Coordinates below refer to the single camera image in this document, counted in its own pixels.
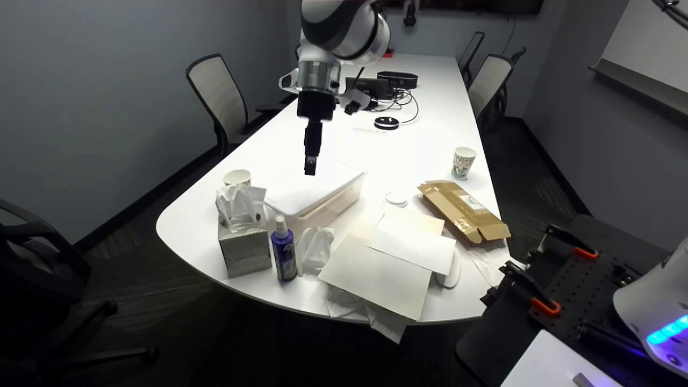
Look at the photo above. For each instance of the black orange spring clamp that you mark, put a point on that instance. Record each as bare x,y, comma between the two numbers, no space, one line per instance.
528,282
555,238

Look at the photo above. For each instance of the white paper cup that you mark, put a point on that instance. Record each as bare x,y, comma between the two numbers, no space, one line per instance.
465,164

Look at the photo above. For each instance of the white mug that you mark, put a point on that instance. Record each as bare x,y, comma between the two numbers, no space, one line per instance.
237,177

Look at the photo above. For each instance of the gray wrist camera box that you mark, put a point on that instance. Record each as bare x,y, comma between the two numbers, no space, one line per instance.
355,98

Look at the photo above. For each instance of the black round puck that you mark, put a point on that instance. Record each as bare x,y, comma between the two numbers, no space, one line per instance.
388,123

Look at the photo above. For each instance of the cream paper sheet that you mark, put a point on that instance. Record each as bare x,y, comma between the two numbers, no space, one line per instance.
362,228

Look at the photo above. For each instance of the white flat panel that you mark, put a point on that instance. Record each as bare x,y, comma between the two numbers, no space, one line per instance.
545,362

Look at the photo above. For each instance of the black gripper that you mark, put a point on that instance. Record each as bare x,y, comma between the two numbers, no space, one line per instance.
318,109

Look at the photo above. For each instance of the white tissue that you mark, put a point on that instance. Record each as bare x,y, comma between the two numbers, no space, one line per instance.
314,251
240,206

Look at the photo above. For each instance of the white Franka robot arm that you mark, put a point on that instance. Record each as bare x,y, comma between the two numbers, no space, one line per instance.
344,29

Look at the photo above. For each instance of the white device with blue light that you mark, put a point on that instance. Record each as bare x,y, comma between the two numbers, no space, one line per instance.
658,303

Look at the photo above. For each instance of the gray mesh conference chair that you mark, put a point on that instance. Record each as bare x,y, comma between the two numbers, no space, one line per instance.
488,83
218,90
474,50

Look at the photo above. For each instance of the white paper overhanging table edge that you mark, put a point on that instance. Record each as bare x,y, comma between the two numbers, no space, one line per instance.
390,333

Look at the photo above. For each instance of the white rounded object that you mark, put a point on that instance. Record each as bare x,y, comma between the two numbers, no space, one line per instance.
452,276

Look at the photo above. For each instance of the black wall screen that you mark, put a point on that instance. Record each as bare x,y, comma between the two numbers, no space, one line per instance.
486,6

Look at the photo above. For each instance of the large white paper sheet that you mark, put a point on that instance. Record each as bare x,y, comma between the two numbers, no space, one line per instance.
377,280

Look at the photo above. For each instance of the white tissue in box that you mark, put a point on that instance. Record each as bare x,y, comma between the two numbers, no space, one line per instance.
240,206

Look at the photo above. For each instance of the small white round lid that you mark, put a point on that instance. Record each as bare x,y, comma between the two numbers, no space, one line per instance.
396,198

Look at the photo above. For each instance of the gray tissue box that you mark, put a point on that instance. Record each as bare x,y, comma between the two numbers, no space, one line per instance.
247,251

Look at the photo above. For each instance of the blue spray bottle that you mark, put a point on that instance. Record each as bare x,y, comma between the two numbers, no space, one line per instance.
284,251

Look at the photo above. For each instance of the wall whiteboard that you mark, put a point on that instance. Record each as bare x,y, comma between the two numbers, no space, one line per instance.
652,45

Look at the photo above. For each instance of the flattened brown cardboard box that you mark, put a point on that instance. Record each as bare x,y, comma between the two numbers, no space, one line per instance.
465,211

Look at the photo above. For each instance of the black conference device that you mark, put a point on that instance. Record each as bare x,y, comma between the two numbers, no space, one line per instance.
395,83

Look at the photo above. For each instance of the black perforated board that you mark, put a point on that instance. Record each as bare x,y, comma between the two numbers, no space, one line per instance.
595,287

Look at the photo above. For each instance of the white lidded plastic container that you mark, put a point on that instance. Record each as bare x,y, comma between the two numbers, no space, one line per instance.
330,201

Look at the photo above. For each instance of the black office chair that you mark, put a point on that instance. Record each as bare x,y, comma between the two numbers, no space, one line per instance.
35,271

